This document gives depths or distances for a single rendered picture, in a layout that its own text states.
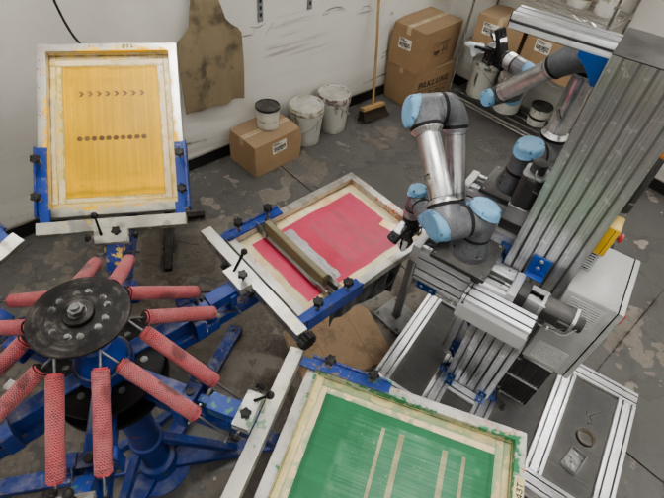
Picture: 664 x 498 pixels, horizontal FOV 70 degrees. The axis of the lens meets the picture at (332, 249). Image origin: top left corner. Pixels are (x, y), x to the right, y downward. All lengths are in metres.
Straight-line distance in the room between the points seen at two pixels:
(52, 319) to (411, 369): 1.82
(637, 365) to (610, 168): 2.13
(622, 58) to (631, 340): 2.47
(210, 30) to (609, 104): 2.77
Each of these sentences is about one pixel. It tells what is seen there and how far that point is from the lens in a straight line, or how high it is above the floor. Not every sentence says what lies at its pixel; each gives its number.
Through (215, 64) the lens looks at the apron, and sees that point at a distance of 3.82.
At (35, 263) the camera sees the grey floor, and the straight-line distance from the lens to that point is 3.76.
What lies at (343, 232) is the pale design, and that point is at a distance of 2.24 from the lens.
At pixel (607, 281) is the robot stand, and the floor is 1.23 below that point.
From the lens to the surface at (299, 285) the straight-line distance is 2.02.
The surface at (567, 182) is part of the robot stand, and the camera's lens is 1.76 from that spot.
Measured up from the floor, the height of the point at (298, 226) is 0.96.
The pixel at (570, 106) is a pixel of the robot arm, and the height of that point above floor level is 1.65.
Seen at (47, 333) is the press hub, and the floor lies 1.31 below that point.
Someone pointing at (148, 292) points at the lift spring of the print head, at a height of 1.19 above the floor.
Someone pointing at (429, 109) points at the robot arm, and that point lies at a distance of 1.75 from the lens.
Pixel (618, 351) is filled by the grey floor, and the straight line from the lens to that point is 3.64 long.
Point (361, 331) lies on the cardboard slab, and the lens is 3.04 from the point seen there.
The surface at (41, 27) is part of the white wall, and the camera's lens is 3.36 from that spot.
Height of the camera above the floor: 2.54
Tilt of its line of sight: 47 degrees down
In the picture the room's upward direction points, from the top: 7 degrees clockwise
